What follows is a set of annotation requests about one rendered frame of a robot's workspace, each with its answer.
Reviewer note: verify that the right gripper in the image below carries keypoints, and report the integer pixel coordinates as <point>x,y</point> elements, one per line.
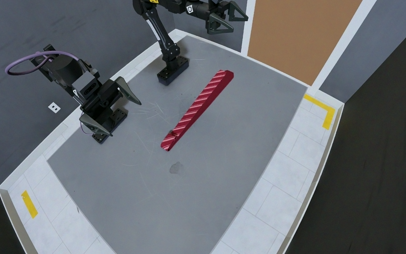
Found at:
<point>96,108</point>

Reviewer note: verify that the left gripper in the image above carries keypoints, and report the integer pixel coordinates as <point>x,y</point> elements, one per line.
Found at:
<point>214,16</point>

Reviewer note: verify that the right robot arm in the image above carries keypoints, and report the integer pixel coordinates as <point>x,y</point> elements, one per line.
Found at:
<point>66,72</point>

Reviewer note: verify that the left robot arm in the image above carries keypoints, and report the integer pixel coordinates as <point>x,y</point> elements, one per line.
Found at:
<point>169,49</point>

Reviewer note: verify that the red striped necktie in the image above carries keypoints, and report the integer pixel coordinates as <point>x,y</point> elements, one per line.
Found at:
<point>203,101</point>

